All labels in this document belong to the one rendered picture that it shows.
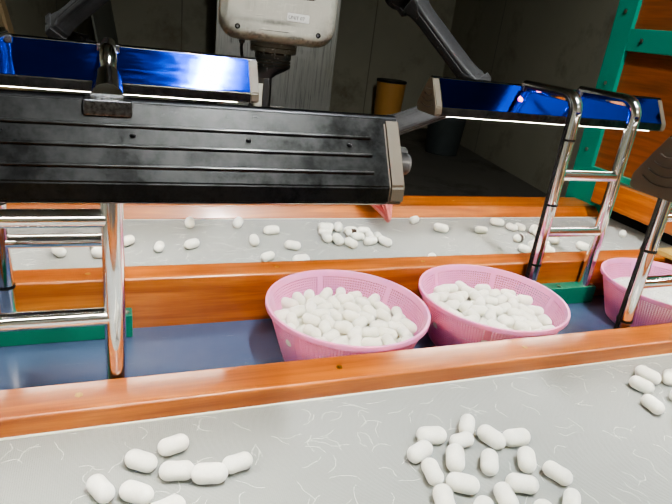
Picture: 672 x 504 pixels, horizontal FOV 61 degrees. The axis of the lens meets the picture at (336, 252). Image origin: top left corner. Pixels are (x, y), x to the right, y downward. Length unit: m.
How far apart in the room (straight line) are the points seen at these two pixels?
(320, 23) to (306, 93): 4.82
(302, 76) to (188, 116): 6.03
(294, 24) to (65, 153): 1.30
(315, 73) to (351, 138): 6.01
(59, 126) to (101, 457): 0.36
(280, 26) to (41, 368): 1.13
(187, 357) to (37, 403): 0.29
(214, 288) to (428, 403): 0.42
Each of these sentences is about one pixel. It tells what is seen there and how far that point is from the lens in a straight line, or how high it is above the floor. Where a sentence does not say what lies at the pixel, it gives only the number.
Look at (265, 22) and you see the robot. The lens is 1.69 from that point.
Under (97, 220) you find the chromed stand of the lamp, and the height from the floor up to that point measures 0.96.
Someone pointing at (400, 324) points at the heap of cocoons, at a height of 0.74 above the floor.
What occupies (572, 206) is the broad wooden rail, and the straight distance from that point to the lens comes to 1.84.
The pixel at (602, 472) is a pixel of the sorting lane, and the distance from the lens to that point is 0.77.
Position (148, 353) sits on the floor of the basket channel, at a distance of 0.94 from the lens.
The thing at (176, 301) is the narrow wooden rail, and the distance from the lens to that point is 1.00.
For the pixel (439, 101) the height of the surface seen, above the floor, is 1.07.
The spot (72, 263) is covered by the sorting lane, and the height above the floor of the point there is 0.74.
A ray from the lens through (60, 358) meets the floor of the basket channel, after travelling 0.95.
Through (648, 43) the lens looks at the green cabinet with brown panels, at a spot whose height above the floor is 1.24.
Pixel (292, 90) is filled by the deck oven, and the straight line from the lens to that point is 6.49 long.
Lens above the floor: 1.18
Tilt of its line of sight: 22 degrees down
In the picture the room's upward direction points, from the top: 7 degrees clockwise
